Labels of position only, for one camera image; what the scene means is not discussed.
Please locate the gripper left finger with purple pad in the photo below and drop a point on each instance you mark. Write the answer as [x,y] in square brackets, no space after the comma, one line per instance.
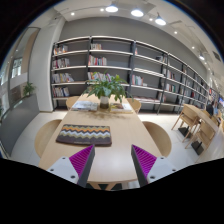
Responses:
[75,168]

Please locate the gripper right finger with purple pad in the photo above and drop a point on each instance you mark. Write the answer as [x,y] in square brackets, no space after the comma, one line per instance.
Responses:
[148,167]

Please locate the zigzag patterned folded towel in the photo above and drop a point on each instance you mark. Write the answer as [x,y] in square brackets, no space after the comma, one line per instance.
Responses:
[85,135]

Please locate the wooden chair near right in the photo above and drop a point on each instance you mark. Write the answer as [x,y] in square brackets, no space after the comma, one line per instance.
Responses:
[160,137]

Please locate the wooden chair near left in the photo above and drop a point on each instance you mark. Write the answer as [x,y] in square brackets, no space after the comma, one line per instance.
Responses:
[44,134]

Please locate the open magazine left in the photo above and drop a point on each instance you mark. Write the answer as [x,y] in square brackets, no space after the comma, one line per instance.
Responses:
[85,106]

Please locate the wooden chair far right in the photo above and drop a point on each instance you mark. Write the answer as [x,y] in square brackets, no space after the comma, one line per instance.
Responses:
[136,105]

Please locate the wooden chair far left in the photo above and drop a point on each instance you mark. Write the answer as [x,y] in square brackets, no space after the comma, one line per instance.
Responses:
[71,101]

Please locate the open book right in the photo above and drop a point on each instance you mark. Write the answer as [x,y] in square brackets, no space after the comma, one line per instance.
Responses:
[121,107]

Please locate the wooden chair at side table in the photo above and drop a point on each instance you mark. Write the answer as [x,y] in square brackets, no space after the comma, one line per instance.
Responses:
[190,120]

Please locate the side wooden table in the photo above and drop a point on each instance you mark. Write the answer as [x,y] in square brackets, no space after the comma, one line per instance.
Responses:
[204,117]

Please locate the potted green plant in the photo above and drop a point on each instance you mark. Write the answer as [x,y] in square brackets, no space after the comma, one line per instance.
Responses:
[107,88]

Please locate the large grey bookshelf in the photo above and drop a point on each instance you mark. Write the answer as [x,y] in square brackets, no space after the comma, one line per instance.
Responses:
[159,80]

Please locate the small plant by window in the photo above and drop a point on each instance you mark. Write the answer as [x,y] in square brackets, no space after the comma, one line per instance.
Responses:
[28,89]

